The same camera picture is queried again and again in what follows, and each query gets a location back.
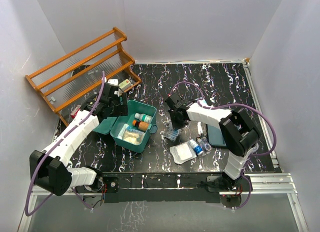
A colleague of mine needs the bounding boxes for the orange wooden shelf rack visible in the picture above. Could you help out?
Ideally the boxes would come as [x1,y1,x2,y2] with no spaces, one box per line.
[25,27,142,125]

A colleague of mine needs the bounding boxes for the blue white swab bag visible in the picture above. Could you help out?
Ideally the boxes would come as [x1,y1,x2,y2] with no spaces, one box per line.
[117,124,145,145]

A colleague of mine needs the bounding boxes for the red white medicine box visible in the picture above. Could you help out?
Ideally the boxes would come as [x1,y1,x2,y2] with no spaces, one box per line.
[70,105,81,118]

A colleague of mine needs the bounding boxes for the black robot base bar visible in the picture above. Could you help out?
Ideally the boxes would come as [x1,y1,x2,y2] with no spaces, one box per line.
[74,172,253,205]

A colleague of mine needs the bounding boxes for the teal plastic medicine box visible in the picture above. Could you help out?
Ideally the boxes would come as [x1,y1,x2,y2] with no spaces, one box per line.
[93,100,158,153]

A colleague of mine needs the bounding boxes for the white bottle blue label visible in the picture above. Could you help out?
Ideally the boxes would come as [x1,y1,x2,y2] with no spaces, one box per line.
[188,139,204,156]

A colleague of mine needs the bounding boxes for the beige gauze roll pack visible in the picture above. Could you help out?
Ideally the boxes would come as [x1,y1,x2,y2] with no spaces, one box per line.
[122,131,145,145]

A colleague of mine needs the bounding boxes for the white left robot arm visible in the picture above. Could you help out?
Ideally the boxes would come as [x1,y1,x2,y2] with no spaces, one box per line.
[29,83,128,196]

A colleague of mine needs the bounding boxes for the dark teal tray insert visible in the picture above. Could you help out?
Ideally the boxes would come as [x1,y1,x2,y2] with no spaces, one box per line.
[206,125,227,148]

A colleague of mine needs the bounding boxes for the long beige medicine box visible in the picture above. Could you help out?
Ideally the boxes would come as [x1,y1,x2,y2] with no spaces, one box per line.
[118,79,132,91]

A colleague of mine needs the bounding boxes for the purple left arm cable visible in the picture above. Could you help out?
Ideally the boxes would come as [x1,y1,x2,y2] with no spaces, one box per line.
[24,70,106,217]

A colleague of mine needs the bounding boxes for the brown bottle orange label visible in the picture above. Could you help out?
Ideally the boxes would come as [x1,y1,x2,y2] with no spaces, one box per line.
[132,120,149,132]

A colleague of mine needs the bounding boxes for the white square gauze pack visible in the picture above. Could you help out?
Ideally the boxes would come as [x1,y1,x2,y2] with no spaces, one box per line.
[169,142,197,165]

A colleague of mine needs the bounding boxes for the white bottle green label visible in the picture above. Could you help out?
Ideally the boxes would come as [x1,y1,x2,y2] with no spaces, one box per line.
[134,113,153,124]

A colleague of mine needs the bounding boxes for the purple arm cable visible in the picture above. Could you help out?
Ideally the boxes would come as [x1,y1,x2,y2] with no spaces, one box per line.
[169,81,277,210]
[24,70,106,217]

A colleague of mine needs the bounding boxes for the small scissors white sheath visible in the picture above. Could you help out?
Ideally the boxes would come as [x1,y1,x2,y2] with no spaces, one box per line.
[197,122,204,140]

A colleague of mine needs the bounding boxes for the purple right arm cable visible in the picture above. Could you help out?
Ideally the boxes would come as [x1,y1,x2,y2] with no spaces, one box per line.
[169,81,277,210]

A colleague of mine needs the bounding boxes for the white blue flat sachet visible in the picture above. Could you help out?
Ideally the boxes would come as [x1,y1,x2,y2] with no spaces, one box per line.
[197,98,207,106]

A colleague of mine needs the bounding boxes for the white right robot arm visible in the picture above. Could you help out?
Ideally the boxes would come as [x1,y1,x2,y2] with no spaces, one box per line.
[165,93,261,191]

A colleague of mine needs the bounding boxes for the clear bag small items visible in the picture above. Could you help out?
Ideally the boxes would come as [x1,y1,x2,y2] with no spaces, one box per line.
[196,136,212,153]

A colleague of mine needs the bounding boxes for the clear bag blue items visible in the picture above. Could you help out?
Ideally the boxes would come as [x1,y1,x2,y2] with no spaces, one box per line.
[164,128,181,142]

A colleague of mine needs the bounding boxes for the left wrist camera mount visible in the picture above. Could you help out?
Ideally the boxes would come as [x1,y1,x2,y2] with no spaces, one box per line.
[107,79,119,86]

